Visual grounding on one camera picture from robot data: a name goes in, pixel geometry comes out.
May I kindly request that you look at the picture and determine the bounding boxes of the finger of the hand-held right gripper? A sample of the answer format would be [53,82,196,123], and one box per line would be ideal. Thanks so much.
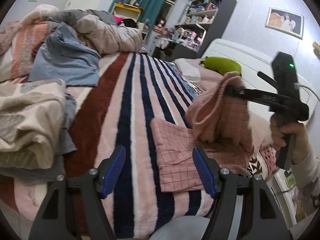
[225,85,263,103]

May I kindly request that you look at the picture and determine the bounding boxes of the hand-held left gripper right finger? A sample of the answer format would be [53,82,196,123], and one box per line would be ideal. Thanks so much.
[192,146,293,240]

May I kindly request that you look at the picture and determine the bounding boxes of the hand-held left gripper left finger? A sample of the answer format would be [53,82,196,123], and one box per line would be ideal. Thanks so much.
[28,145,126,240]

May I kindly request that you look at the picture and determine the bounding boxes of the pink checked pants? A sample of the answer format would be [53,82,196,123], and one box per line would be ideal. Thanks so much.
[151,72,260,193]

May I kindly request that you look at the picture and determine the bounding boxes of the person's right forearm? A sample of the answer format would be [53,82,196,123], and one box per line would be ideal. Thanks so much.
[291,144,320,225]

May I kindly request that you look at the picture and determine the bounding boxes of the person's right hand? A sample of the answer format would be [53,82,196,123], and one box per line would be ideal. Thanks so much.
[269,116,312,165]

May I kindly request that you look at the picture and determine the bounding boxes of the green plush toy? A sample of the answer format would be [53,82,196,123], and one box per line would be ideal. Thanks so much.
[199,56,242,77]

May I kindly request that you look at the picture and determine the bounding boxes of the white bed headboard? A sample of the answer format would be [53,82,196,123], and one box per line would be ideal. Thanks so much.
[201,39,320,135]

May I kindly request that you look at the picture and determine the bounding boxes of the beige and pink pillow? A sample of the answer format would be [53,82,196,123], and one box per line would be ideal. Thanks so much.
[246,100,275,148]

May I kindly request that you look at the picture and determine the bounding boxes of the pink and white pillow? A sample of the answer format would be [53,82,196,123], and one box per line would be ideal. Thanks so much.
[174,58,225,83]

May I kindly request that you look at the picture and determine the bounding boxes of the polka dot bed sheet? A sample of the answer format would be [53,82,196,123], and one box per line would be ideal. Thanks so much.
[246,146,279,180]

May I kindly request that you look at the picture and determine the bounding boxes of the person's grey clothing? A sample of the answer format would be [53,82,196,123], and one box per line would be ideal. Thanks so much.
[150,216,210,240]

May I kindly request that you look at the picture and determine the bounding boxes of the striped plush blanket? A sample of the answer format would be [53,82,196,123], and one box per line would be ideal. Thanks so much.
[0,51,225,240]

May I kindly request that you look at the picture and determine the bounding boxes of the dark grey desk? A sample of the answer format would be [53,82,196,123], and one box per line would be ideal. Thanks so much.
[151,34,200,60]

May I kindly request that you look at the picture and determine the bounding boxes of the dark grey bookshelf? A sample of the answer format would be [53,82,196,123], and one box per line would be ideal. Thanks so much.
[172,0,237,60]

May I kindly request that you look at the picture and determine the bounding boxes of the white bedside cabinet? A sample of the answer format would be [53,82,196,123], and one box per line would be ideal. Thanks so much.
[266,169,304,224]

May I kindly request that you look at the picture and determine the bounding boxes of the beige patterned blanket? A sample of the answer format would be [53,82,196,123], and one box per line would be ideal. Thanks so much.
[0,78,77,183]

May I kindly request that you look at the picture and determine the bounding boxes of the light blue cloth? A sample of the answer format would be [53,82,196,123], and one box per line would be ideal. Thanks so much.
[28,22,102,87]

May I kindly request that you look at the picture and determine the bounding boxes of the grey and beige duvet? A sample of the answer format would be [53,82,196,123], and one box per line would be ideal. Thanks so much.
[46,9,144,55]

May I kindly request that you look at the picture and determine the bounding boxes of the yellow topped shelf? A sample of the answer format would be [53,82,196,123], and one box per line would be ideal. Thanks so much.
[111,3,144,23]

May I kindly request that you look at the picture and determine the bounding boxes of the pink patterned quilt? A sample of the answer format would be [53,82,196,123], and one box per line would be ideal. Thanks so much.
[0,4,60,83]

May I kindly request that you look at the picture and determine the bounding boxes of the white cable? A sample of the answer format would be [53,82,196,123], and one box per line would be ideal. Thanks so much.
[294,82,319,105]

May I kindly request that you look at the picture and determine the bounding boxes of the framed wall photo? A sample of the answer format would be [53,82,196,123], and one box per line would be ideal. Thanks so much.
[265,7,304,40]

